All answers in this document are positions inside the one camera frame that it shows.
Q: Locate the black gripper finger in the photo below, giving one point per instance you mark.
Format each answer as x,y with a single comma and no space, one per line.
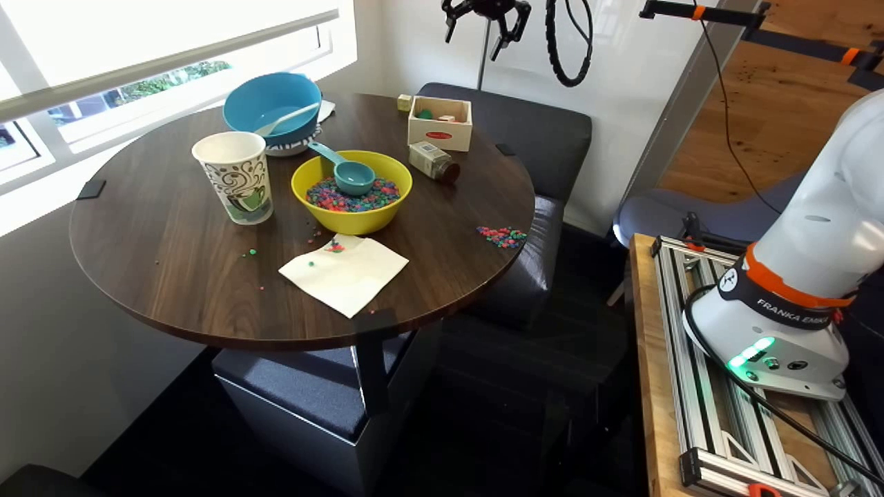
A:
450,19
514,27

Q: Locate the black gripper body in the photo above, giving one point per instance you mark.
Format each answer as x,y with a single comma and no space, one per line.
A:
486,6

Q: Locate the pale wooden toy box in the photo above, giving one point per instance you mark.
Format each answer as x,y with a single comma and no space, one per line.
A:
439,133

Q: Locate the green toy block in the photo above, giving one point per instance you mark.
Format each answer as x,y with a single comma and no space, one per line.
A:
424,115

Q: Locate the thin grey pole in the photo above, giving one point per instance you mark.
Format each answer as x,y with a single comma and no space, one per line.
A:
481,59

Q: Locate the small pale wooden cube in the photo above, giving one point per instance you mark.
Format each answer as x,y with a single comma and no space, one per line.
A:
405,100

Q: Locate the dark leather armchair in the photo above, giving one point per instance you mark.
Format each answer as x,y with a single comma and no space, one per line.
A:
540,155

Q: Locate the black boom with orange clamps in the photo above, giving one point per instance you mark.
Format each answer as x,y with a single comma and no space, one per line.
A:
673,10

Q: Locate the teal measuring scoop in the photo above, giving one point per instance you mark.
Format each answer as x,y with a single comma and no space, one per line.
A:
355,176

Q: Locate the pale blue spoon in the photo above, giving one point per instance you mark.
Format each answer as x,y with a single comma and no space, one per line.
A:
294,115

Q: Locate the grey metal stand leg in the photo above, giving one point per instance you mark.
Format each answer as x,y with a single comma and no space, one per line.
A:
685,100

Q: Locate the colourful candies heap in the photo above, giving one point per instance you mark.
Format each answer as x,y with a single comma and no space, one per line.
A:
387,195

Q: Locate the blue bowl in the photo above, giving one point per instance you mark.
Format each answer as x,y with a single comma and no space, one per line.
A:
262,99

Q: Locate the scattered colourful candies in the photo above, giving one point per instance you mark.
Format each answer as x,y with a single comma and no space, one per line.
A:
501,235

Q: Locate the yellow bowl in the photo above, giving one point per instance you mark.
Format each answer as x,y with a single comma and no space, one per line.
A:
355,222

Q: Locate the single red candy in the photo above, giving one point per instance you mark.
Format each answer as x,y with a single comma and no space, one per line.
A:
334,248

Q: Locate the printed paper cup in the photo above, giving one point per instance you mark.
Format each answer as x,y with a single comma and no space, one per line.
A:
240,183

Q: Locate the dark grey chair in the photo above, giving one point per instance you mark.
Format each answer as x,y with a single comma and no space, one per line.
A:
699,222

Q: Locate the white paper napkin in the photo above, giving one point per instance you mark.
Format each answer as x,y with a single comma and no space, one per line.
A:
347,277

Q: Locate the single green candy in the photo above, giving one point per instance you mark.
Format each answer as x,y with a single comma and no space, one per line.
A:
250,253

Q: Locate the round dark wooden table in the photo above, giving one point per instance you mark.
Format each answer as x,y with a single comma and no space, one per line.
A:
182,277

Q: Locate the light wooden robot platform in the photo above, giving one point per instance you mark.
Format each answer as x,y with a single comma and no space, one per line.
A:
651,387

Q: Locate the flat black rectangular plate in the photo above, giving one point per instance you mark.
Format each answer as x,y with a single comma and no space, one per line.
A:
93,190

